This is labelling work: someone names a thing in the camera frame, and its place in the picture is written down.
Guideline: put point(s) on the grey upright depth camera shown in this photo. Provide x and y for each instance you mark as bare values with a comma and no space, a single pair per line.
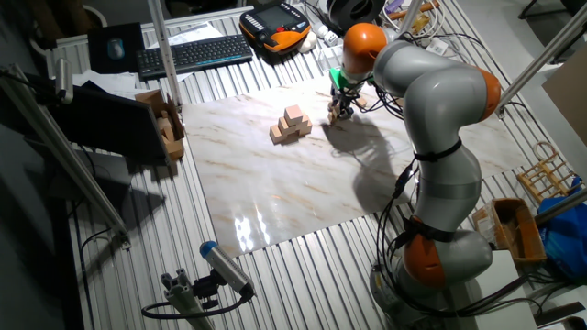
64,80

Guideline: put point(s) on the long aluminium frame bar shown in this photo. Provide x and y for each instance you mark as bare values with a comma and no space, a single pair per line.
69,153
546,57

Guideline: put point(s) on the short aluminium profile mount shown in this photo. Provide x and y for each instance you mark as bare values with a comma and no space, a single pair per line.
183,300

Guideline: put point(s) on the silver depth camera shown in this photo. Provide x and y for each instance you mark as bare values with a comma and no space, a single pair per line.
227,268

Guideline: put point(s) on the wooden rack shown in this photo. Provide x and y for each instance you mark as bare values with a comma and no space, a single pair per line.
546,170

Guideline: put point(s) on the blue bag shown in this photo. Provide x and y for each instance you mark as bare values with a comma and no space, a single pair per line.
566,243

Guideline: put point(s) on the black computer keyboard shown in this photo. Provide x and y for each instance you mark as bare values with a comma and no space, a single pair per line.
192,55

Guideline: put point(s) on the white paper sheet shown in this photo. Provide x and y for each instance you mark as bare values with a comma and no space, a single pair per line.
192,32
110,82

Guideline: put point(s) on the orange cardboard box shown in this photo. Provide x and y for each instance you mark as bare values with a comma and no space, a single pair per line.
527,238

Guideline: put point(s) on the wooden block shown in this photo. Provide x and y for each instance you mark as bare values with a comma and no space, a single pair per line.
175,149
164,124

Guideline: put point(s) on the white egg shaped object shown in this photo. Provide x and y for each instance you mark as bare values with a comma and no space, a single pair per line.
308,42

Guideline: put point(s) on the black round spool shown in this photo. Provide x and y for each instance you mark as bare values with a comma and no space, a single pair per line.
353,11

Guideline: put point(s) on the dark computer mouse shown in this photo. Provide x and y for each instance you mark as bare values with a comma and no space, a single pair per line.
115,48

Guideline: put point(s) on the black camera bracket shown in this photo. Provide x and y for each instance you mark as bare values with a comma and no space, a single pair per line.
206,289

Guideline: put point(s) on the black mouse pad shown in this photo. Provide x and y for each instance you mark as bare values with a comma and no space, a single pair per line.
98,59

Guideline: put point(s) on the orange black teach pendant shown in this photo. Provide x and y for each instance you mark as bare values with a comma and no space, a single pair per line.
275,27

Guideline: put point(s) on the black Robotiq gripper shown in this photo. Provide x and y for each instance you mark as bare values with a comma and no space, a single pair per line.
347,97

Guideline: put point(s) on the clear plastic box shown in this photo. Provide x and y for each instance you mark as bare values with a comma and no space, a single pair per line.
329,57

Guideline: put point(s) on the medium wooden cube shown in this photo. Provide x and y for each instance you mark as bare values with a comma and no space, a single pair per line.
304,123
275,134
307,129
284,126
293,114

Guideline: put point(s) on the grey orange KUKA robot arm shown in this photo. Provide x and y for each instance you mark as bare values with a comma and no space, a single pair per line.
435,110

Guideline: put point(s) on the white plug adapter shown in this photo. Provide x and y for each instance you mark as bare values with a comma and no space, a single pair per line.
323,32

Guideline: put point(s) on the aluminium frame profile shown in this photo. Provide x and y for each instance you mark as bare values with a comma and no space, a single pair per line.
165,55

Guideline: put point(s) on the marble pattern mat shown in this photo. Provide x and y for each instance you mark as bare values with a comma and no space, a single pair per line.
275,183

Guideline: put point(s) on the white small labelled device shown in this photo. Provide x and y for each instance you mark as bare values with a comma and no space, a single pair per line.
438,46

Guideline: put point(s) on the black monitor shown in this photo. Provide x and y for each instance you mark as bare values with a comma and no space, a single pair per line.
105,121

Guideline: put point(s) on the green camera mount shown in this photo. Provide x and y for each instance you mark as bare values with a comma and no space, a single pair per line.
338,78

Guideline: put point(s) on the brown cardboard sheet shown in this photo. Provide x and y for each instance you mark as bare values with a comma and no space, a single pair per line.
571,101

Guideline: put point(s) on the aluminium upright post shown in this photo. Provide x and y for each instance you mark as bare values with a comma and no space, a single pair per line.
411,16

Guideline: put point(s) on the brown cardboard box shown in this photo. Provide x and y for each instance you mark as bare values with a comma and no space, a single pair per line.
153,98

